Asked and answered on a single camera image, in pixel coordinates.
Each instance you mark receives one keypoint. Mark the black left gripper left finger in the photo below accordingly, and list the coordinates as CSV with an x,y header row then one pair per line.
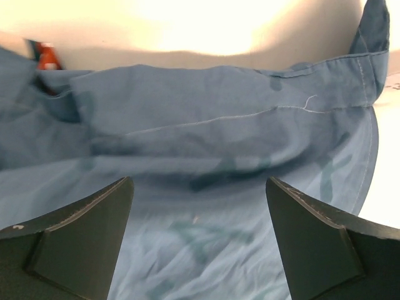
x,y
69,253

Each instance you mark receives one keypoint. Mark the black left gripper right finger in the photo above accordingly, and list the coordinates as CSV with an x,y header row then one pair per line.
x,y
328,253

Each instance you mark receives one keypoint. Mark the blue cartoon print pillowcase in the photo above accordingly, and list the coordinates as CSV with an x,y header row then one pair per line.
x,y
199,145

